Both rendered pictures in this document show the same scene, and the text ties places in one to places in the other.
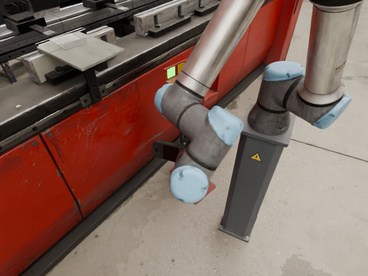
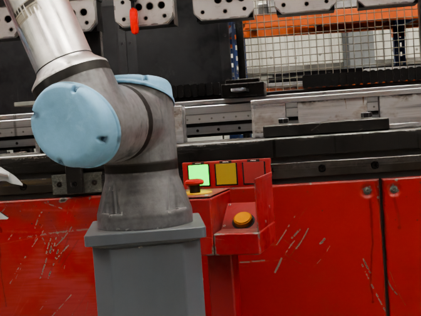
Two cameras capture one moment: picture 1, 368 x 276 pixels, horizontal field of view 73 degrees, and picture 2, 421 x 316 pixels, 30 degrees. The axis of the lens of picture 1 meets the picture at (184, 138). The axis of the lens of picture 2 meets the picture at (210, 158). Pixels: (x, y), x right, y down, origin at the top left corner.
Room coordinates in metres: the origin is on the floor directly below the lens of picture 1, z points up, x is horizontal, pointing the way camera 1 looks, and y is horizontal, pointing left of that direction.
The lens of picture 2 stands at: (0.20, -1.44, 0.94)
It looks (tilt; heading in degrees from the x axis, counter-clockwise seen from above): 3 degrees down; 60
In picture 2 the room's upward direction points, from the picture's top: 4 degrees counter-clockwise
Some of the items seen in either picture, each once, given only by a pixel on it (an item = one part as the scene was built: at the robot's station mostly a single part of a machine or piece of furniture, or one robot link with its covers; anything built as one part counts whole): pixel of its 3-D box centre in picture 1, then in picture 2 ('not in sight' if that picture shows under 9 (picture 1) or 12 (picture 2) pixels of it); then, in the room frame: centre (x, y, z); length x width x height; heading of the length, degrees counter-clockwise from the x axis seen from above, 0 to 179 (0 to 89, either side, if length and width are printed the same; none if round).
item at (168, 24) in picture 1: (170, 25); (325, 127); (1.40, 0.07, 0.89); 0.30 x 0.05 x 0.03; 143
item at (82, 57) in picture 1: (80, 49); (70, 102); (0.86, 0.37, 1.00); 0.26 x 0.18 x 0.01; 53
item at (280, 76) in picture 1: (281, 84); (135, 118); (0.71, -0.32, 0.94); 0.13 x 0.12 x 0.14; 37
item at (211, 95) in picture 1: (191, 85); (218, 205); (1.02, -0.04, 0.75); 0.20 x 0.16 x 0.18; 134
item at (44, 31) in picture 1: (34, 25); not in sight; (1.05, 0.61, 1.01); 0.26 x 0.12 x 0.05; 53
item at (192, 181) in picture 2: not in sight; (194, 187); (0.98, -0.01, 0.79); 0.04 x 0.04 x 0.04
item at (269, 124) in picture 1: (271, 111); (143, 192); (0.72, -0.32, 0.82); 0.15 x 0.15 x 0.10
